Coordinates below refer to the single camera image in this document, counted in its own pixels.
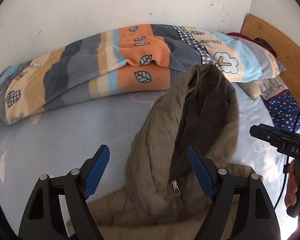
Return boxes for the brown quilted puffer jacket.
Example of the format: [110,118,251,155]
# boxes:
[88,64,253,239]

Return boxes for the right hand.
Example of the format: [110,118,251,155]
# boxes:
[285,160,300,207]

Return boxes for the navy star pillow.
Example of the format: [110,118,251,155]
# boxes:
[263,90,300,131]

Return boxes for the grey printed pillow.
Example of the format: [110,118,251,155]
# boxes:
[256,75,288,101]

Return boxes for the wooden headboard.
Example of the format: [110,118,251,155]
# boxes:
[241,14,300,105]

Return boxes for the beige small pillow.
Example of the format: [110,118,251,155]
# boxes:
[238,81,261,99]

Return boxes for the dark red garment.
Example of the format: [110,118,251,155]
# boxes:
[227,32,277,58]

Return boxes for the colourful patchwork blanket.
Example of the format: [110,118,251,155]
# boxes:
[0,24,284,125]

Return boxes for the black cable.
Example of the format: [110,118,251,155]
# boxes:
[273,83,300,210]

